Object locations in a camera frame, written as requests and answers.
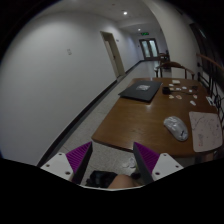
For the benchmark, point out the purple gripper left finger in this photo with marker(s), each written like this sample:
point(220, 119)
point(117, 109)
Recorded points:
point(70, 166)

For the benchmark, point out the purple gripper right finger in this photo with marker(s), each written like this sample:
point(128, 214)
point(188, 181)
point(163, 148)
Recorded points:
point(154, 166)

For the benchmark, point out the white computer mouse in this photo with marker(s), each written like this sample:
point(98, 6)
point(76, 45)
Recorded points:
point(176, 127)

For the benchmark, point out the white patterned mouse pad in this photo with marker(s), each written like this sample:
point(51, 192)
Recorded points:
point(206, 131)

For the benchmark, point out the white crumpled paper on floor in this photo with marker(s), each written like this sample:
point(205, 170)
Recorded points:
point(130, 163)

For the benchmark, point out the black bag on floor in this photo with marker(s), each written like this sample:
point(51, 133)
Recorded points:
point(100, 179)

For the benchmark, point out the person's knee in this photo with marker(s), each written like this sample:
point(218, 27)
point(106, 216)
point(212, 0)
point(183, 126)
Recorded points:
point(122, 181)

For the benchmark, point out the wooden table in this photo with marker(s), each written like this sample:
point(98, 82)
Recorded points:
point(132, 121)

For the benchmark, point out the black flat laptop case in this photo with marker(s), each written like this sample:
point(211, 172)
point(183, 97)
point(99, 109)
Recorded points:
point(143, 90)

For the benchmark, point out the small black box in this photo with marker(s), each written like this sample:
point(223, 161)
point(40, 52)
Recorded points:
point(166, 90)

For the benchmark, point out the white card on table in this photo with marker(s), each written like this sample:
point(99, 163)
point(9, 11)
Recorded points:
point(175, 82)

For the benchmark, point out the wooden chair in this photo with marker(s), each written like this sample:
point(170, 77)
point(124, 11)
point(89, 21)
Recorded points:
point(171, 64)

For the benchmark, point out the double glass exit door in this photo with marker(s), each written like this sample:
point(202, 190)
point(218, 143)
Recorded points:
point(149, 49)

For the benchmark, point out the white side door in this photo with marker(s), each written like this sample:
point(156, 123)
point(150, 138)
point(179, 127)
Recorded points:
point(113, 53)

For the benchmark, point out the green exit sign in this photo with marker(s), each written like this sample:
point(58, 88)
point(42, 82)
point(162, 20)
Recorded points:
point(144, 34)

